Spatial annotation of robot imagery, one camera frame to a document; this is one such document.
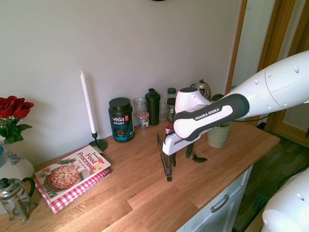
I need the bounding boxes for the wooden door frame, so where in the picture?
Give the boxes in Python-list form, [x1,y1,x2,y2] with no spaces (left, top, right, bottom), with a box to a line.
[224,0,309,146]

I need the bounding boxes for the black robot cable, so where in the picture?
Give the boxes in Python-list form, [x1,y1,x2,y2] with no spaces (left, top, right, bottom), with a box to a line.
[243,112,274,123]

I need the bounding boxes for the black Vega protein tub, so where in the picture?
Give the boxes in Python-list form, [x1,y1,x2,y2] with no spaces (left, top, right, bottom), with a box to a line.
[108,97,135,143]

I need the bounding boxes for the red roses bouquet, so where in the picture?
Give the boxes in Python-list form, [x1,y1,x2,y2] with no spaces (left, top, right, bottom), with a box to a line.
[0,95,35,145]

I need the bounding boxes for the black candle holder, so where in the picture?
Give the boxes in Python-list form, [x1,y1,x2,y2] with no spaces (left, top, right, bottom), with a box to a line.
[89,131,108,151]

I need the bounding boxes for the black shaker bottle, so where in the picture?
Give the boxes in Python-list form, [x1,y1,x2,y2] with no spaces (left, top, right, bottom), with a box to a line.
[144,88,161,126]

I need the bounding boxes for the white taper candle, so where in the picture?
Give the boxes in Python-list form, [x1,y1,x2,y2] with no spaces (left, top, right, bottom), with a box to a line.
[79,70,97,134]

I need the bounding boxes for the white cabinet drawer with handle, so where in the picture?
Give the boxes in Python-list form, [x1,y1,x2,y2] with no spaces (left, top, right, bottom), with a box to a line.
[176,165,254,232]

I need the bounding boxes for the black plastic spoon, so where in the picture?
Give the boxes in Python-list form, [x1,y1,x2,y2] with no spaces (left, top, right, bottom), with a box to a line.
[191,145,209,164]

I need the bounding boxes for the white blue ceramic vase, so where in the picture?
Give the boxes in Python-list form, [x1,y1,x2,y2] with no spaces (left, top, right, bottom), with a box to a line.
[0,142,35,214]

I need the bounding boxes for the red checkered book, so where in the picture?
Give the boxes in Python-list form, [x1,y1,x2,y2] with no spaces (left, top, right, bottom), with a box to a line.
[33,169,111,215]

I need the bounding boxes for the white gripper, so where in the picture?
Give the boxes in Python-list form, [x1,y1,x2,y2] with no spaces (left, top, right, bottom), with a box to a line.
[162,134,195,168]

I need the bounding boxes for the red checkered lid jar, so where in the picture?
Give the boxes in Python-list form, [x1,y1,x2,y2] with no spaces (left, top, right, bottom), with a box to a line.
[135,112,151,130]

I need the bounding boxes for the glass French press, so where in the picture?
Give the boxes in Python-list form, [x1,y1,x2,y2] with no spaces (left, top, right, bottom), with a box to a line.
[0,177,39,222]

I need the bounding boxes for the tall clear glass jar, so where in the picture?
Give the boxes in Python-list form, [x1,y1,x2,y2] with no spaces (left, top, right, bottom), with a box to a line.
[133,97,148,127]

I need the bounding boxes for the Food Processor cookbook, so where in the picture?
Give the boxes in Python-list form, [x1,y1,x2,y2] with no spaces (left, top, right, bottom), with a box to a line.
[34,145,112,202]

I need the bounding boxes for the metal drawer handle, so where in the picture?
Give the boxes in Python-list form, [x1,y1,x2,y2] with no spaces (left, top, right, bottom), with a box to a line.
[210,194,230,214]

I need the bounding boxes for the black steel kitchen tongs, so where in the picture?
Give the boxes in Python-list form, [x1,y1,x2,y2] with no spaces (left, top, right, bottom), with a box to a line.
[156,133,173,182]

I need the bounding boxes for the clear drinking glass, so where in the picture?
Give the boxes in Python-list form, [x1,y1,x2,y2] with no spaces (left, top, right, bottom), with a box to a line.
[159,97,169,121]

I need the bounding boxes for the black lid spice jar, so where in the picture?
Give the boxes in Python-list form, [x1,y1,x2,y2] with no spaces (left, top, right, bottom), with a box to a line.
[167,97,177,122]

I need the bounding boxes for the stainless steel electric kettle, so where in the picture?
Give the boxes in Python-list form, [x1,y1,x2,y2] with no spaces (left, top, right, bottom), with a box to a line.
[191,79,212,102]

